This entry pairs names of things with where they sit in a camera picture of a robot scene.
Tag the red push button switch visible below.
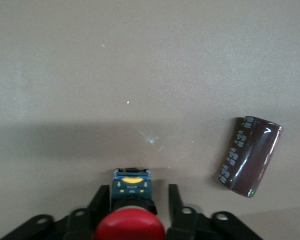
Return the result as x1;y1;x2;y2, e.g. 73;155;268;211
93;167;166;240

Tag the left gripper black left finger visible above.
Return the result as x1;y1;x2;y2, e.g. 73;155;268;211
0;184;113;240

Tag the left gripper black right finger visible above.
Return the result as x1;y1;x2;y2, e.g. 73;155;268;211
166;184;262;240

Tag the dark brown capacitor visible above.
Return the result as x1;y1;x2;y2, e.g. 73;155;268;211
217;115;285;198

